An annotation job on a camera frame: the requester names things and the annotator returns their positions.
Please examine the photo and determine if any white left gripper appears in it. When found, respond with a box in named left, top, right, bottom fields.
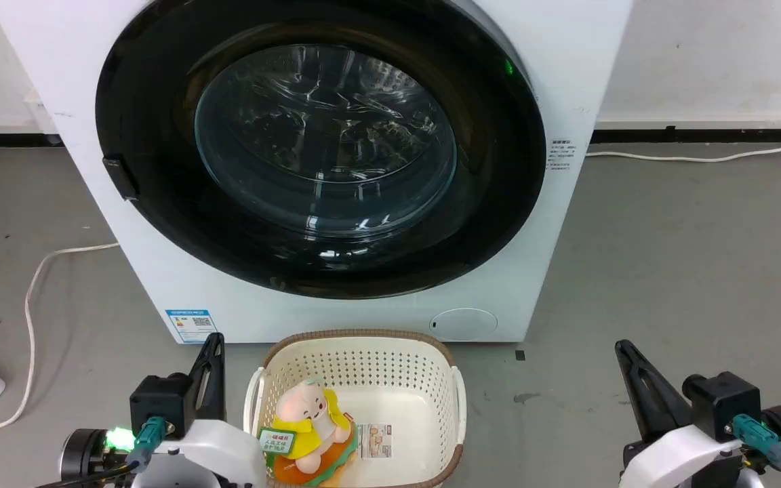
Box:
left=60, top=332, right=268, bottom=488

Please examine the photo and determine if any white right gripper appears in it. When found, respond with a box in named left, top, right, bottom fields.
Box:
left=615, top=339, right=767, bottom=488

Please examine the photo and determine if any round black glass washer door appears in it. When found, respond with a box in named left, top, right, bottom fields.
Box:
left=95, top=0, right=547, bottom=300

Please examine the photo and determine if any white front-load washing machine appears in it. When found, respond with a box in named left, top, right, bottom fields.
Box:
left=0, top=0, right=635, bottom=345

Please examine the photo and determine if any blue energy label sticker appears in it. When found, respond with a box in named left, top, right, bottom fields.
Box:
left=165, top=310, right=218, bottom=344

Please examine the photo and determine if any green hang tag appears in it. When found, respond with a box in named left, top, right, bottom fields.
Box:
left=258, top=427, right=296, bottom=458

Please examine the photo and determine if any pink plush doll yellow coat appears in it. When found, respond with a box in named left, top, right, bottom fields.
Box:
left=267, top=378, right=359, bottom=486

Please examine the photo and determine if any cream perforated laundry basket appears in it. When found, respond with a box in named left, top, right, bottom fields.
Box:
left=243, top=329, right=467, bottom=488

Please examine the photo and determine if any paper label with barcode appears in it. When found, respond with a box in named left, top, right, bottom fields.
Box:
left=357, top=424, right=393, bottom=460

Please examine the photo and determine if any round white filter cover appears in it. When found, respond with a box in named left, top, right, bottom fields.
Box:
left=429, top=308, right=499, bottom=342

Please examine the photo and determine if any white warning text sticker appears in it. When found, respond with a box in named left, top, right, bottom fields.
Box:
left=548, top=139, right=574, bottom=171

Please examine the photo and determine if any black floor skirting strip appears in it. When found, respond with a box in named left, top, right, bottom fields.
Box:
left=0, top=133, right=64, bottom=148
left=588, top=126, right=781, bottom=144

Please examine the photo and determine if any black cable teal plug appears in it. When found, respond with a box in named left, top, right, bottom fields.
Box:
left=732, top=413, right=781, bottom=488
left=35, top=415, right=169, bottom=488

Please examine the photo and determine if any white power cable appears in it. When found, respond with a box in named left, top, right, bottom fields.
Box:
left=584, top=125, right=781, bottom=164
left=0, top=242, right=121, bottom=434

